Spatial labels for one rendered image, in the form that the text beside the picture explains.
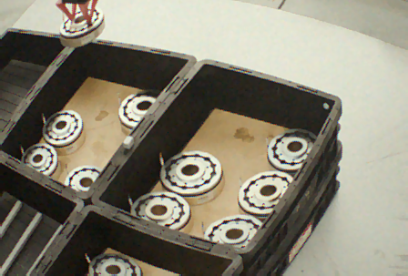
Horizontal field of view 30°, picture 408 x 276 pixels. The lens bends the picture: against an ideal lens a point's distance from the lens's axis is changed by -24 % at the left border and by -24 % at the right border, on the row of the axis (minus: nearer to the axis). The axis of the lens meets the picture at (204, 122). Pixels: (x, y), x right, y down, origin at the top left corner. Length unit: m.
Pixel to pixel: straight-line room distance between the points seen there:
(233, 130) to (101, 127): 0.25
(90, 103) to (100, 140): 0.12
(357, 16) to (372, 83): 1.50
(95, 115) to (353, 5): 1.97
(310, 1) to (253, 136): 1.92
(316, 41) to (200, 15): 0.31
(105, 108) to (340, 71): 0.56
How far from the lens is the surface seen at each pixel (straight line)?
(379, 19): 3.51
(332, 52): 2.10
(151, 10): 2.30
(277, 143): 1.63
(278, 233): 1.47
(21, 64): 2.05
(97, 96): 1.84
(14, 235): 1.61
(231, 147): 1.68
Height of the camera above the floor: 1.96
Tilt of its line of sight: 41 degrees down
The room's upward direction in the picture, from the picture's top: 9 degrees counter-clockwise
